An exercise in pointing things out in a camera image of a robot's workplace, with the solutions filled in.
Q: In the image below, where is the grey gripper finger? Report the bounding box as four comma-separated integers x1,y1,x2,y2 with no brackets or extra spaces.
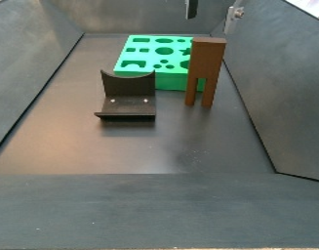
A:
223,0,243,35
186,0,198,20

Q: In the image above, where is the brown two-pronged peg block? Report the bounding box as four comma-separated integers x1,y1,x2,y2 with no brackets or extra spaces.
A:
186,37,227,107

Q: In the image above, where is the green foam shape board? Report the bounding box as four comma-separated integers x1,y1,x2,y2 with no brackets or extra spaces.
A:
114,35,192,91

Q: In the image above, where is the black curved holder stand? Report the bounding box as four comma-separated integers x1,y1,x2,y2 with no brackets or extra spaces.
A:
94,70,156,119

